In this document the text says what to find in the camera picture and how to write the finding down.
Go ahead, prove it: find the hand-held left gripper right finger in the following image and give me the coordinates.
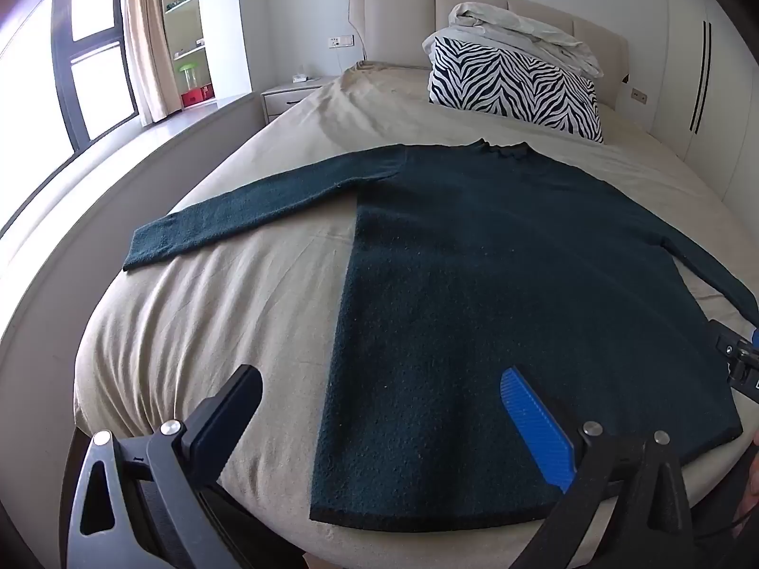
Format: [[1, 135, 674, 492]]
[[500, 366, 703, 569]]

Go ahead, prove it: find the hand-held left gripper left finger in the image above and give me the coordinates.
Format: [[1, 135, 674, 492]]
[[65, 364, 263, 569]]

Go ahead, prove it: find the dark teal knit sweater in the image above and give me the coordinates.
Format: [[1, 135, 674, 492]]
[[121, 139, 759, 533]]

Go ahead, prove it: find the bed with beige sheet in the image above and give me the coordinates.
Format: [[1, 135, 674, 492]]
[[74, 62, 759, 569]]

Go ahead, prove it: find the white window bench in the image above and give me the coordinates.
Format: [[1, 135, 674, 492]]
[[0, 90, 266, 404]]

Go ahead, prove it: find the white nightstand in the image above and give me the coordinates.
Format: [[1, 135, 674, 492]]
[[261, 76, 342, 125]]

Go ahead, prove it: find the white wardrobe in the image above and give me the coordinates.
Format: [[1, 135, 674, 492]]
[[646, 0, 759, 214]]

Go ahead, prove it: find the zebra print pillow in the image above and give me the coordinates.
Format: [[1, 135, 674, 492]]
[[428, 36, 604, 144]]

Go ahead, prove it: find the black framed window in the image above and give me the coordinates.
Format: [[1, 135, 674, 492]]
[[0, 0, 141, 238]]

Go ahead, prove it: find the beige curtain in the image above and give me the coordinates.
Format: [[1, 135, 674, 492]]
[[121, 0, 182, 125]]

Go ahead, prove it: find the crumpled white duvet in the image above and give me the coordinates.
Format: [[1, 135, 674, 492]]
[[422, 1, 604, 79]]

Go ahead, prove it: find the white shelf unit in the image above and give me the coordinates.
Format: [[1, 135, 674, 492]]
[[160, 0, 218, 111]]

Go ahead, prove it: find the beige padded headboard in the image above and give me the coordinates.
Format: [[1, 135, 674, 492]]
[[348, 0, 629, 110]]

